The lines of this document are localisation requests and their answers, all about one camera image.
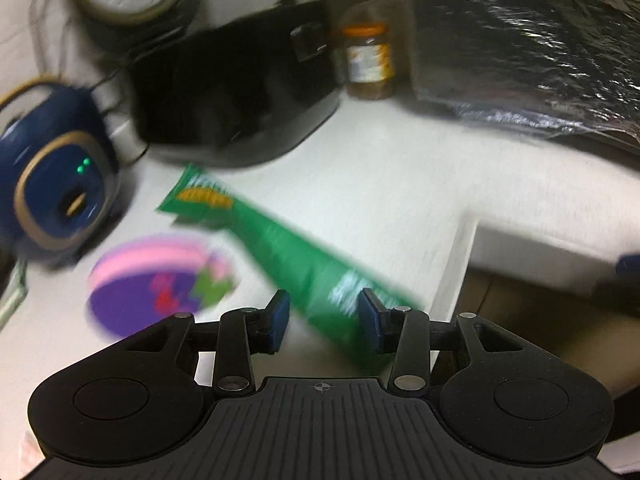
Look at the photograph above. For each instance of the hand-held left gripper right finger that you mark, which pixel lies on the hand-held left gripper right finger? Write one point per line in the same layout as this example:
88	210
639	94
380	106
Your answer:
370	317

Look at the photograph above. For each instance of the plastic wrapped black microwave oven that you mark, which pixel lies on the plastic wrapped black microwave oven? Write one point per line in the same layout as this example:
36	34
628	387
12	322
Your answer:
525	35

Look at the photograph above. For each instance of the wooden cabinet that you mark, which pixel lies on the wooden cabinet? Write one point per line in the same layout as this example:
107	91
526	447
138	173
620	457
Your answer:
525	320

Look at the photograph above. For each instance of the glass jar with orange lid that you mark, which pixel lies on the glass jar with orange lid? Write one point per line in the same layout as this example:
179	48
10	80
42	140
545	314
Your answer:
367	60

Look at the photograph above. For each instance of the blue rice cooker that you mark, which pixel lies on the blue rice cooker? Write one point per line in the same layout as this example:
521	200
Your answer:
30	140

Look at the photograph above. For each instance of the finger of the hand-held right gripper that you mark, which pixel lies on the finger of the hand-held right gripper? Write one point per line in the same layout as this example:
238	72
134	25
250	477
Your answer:
631	266
622	296

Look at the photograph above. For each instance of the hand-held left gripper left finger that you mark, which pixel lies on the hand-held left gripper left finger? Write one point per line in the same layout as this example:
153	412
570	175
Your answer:
277	317

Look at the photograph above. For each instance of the green white woven cloth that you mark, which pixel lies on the green white woven cloth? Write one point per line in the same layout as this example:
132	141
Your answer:
12	300

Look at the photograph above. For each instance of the green snack packet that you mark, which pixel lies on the green snack packet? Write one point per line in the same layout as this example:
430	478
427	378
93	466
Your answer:
290	250

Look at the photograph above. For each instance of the purple eggplant sponge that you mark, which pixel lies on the purple eggplant sponge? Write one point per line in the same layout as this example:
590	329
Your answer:
130	300

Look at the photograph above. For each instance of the black rice cooker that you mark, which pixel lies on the black rice cooker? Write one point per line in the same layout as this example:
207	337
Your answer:
225	90

